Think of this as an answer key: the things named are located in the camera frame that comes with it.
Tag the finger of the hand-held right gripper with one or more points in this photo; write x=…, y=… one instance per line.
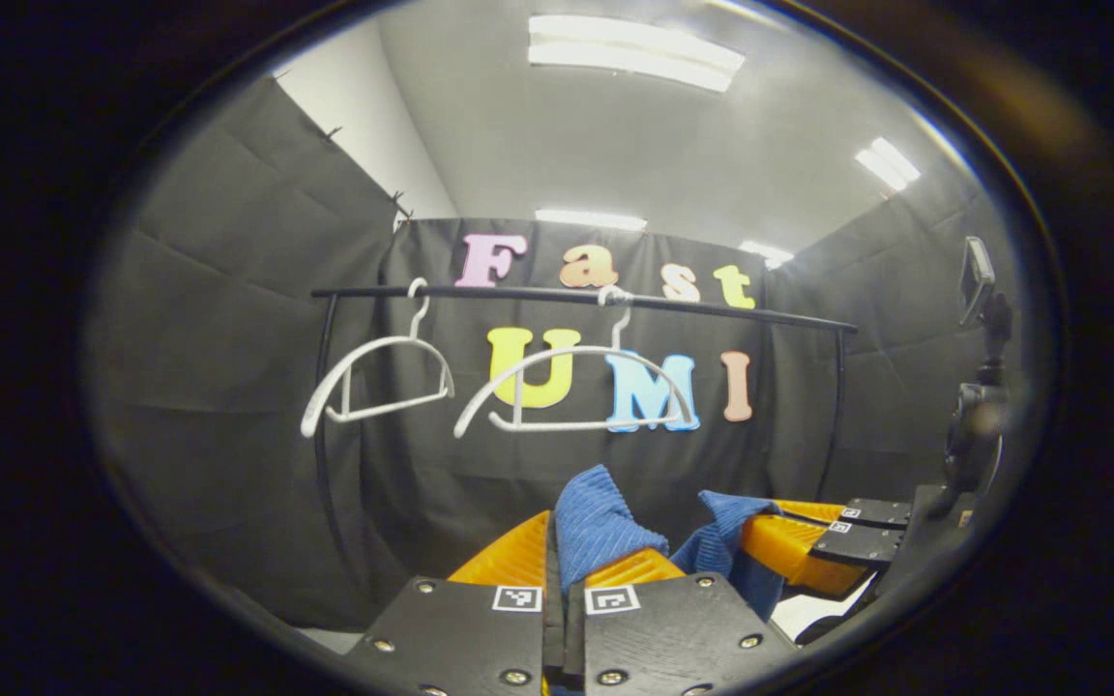
x=799, y=551
x=876, y=512

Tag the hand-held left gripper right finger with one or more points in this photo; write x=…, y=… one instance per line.
x=673, y=638

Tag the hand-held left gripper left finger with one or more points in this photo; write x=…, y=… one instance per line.
x=460, y=638

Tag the white clothes hanger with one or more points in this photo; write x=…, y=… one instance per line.
x=576, y=425
x=388, y=406

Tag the white storage box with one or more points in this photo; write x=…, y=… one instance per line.
x=804, y=611

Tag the black backdrop cloth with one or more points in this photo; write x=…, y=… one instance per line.
x=228, y=387

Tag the black metal garment rack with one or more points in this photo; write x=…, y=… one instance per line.
x=509, y=292

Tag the large ceiling light panel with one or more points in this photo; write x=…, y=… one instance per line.
x=634, y=53

